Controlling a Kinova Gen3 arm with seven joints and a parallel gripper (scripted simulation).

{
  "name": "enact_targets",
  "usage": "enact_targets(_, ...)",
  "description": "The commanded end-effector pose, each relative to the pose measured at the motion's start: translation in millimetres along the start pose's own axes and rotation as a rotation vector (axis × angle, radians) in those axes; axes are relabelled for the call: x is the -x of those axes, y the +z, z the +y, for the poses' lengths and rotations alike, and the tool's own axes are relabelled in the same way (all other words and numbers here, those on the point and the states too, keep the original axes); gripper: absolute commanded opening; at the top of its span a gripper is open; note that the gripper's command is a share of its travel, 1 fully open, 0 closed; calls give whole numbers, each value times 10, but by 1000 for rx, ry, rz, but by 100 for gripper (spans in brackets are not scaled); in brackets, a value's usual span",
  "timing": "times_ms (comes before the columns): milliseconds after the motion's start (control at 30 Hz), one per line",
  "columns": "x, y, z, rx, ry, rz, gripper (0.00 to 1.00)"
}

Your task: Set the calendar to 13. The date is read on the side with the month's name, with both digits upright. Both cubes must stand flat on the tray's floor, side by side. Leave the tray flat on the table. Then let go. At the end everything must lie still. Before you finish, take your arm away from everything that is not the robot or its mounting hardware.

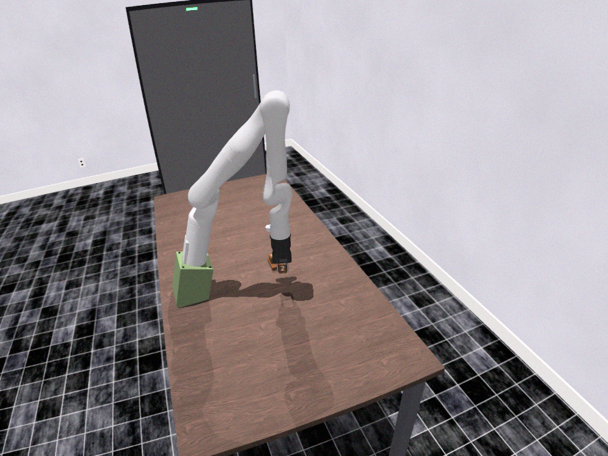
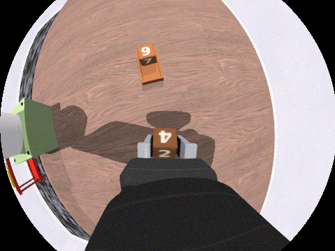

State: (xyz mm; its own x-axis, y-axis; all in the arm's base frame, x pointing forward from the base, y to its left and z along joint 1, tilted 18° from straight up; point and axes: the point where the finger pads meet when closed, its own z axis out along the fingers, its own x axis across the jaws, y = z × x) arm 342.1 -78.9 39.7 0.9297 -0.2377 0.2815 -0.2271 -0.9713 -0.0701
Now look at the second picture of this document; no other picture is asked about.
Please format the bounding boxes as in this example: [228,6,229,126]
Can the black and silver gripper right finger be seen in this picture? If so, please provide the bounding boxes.
[177,135,198,158]

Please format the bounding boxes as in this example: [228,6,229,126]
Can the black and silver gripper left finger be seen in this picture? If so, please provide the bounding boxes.
[137,135,153,158]

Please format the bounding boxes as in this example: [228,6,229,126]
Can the orange open tray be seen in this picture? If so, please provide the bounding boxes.
[135,47,164,85]

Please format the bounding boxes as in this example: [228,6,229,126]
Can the orange cube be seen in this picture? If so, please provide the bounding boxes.
[153,128,178,158]
[137,44,156,66]

